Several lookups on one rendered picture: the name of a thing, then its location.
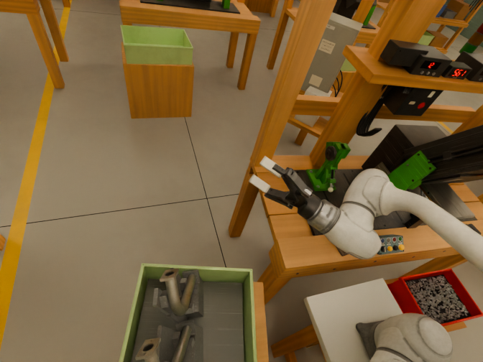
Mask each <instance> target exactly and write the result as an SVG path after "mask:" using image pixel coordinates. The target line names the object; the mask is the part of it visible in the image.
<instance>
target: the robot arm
mask: <svg viewBox="0 0 483 362"><path fill-rule="evenodd" d="M259 164H260V165H261V166H263V167H264V168H265V169H267V170H268V171H270V172H271V173H272V174H274V175H276V176H277V177H279V178H281V177H282V179H283V180H284V182H285V184H286V185H287V187H288V189H289V190H290V191H287V192H284V191H281V190H276V189H273V188H270V185H268V184H267V183H266V182H264V181H263V180H261V179H259V178H258V177H257V176H256V175H252V177H251V178H250V179H249V182H250V183H252V184H253V185H254V186H255V187H257V188H259V189H260V190H261V191H262V192H264V193H265V194H264V196H265V197H266V198H269V199H270V200H273V201H275V202H277V203H279V204H282V205H284V206H286V207H288V208H289V209H293V206H295V207H296V208H298V214H299V215H301V216H302V217H304V218H305V219H308V224H309V225H311V226H313V227H314V228H315V229H316V230H318V231H319V232H320V233H322V234H323V235H324V236H325V237H326V238H327V239H328V240H329V241H330V242H331V243H332V244H333V245H335V246H336V247H338V248H339V249H341V250H342V251H344V252H346V253H348V254H350V255H352V256H354V257H356V258H358V259H371V258H372V257H373V256H375V255H376V254H377V253H378V251H379V250H380V249H381V246H382V242H381V241H380V238H379V236H378V235H377V232H376V231H374V230H373V228H374V226H373V223H374V218H375V217H378V216H381V215H389V214H390V213H391V212H392V211H396V210H401V211H405V212H409V213H412V214H413V215H415V216H417V217H418V218H419V219H421V220H422V221H423V222H424V223H425V224H426V225H428V226H429V227H430V228H431V229H432V230H433V231H435V232H436V233H437V234H438V235H439V236H440V237H441V238H442V239H443V240H445V241H446V242H447V243H448V244H449V245H450V246H452V247H453V248H454V249H455V250H456V251H458V252H459V253H460V254H461V255H462V256H463V257H464V258H465V259H466V260H467V261H469V262H470V263H471V264H473V265H474V266H475V267H476V268H478V269H479V270H480V271H482V272H483V236H481V235H479V234H478V233H477V232H476V231H474V230H472V229H471V228H470V227H468V226H467V225H465V224H464V223H462V222H461V221H460V220H458V219H457V218H455V217H454V216H452V215H451V214H450V213H448V212H447V211H445V210H444V209H443V208H441V207H439V206H438V205H436V204H435V203H433V202H432V201H430V200H428V199H427V198H425V197H422V196H420V195H417V194H415V193H412V192H408V191H404V190H400V189H398V188H396V187H395V186H394V185H393V183H392V182H390V179H389V177H388V176H387V175H386V173H385V172H383V171H382V170H379V169H374V168H370V169H366V170H364V171H362V172H360V173H359V174H358V175H357V176H356V177H355V178H354V180H353V181H352V183H351V184H350V186H349V188H348V190H347V191H346V194H345V196H344V200H343V203H342V204H341V207H340V208H337V207H336V206H334V205H333V204H331V203H330V202H329V201H327V200H325V199H324V200H321V199H320V198H318V197H317V196H315V195H314V194H313V193H312V192H313V191H312V190H311V189H310V188H309V187H308V186H307V185H306V184H305V183H304V181H302V180H301V178H300V177H299V176H298V175H297V173H296V172H295V171H294V170H293V169H292V168H289V167H287V168H286V169H283V168H282V167H281V166H279V165H278V164H276V163H275V162H273V161H272V160H271V159H269V158H268V157H266V156H264V158H263V159H262V161H261V162H260V163H259ZM291 174H292V175H291ZM356 329H357V331H358V332H359V334H360V335H361V338H362V341H363V343H364V347H365V348H366V351H367V354H368V356H369V359H370V362H450V360H451V357H452V354H453V349H454V348H453V343H452V341H451V338H450V336H449V334H448V333H447V331H446V329H445V328H444V327H443V326H442V325H441V324H440V323H438V322H436V321H435V320H433V319H431V318H429V317H428V316H426V315H422V314H418V313H404V314H400V315H396V316H394V317H389V318H388V319H386V320H381V321H377V322H370V323H362V322H359V323H357V324H356Z"/></svg>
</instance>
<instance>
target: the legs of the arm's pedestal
mask: <svg viewBox="0 0 483 362"><path fill-rule="evenodd" d="M318 344H319V346H320V348H321V345H320V343H319V341H318V337H317V335H316V332H315V330H314V327H313V324H311V325H309V326H308V327H306V328H303V329H302V330H299V331H298V332H296V333H294V334H292V335H290V336H288V337H286V338H284V339H283V340H281V341H279V342H277V343H275V344H273V345H271V349H272V354H273V357H274V358H276V357H279V356H283V355H285V359H286V362H297V359H296V357H295V353H294V351H296V350H299V349H301V348H304V347H306V348H309V347H311V346H314V345H318ZM321 352H322V354H323V351H322V348H321ZM323 357H324V359H325V356H324V354H323ZM325 362H326V359H325Z"/></svg>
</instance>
